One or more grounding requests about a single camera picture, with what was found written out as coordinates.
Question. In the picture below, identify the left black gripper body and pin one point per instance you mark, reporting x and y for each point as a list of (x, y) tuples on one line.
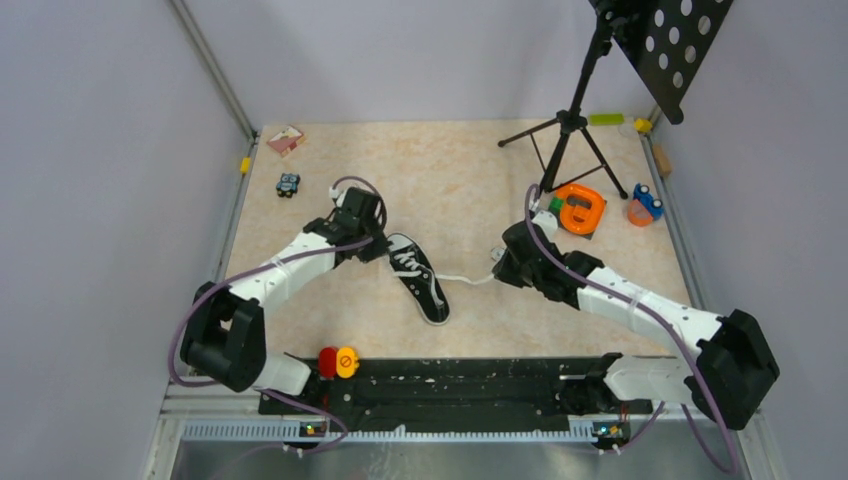
[(378, 247)]

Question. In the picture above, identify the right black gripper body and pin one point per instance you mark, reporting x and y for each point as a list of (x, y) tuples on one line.
[(509, 272)]

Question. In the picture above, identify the white shoelace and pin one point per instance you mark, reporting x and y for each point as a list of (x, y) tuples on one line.
[(464, 278)]

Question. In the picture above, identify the black white canvas sneaker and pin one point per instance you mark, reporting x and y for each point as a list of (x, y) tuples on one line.
[(399, 242)]

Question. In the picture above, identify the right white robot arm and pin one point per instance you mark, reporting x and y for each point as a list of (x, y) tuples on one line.
[(720, 364)]

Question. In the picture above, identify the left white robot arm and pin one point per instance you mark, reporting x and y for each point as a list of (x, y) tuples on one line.
[(223, 334)]

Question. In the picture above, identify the blue owl toy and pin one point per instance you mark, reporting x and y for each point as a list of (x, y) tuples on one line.
[(288, 185)]

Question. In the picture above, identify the pink red box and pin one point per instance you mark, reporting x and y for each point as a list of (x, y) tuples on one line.
[(286, 140)]

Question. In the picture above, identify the blue orange toy car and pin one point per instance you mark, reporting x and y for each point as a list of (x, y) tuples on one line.
[(644, 209)]

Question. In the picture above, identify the red yellow emergency button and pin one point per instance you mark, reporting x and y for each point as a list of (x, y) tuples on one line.
[(338, 362)]

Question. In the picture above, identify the green block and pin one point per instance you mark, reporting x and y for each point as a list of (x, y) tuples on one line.
[(606, 119)]

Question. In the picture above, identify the wooden block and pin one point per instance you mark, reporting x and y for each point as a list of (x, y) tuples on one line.
[(663, 163)]

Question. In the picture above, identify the yellow corner block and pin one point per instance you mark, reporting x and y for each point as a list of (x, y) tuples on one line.
[(642, 125)]

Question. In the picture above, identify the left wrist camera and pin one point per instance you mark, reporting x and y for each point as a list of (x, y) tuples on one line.
[(338, 195)]

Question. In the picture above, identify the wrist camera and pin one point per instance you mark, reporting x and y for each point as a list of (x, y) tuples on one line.
[(338, 195), (548, 223)]

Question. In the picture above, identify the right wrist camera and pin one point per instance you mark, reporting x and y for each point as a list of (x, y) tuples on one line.
[(548, 223)]

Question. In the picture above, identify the orange ring toy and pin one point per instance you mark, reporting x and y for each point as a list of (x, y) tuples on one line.
[(578, 209)]

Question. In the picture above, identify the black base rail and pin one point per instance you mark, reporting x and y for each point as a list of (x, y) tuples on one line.
[(470, 395)]

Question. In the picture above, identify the white cable duct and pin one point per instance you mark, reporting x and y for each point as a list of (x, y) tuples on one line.
[(287, 431)]

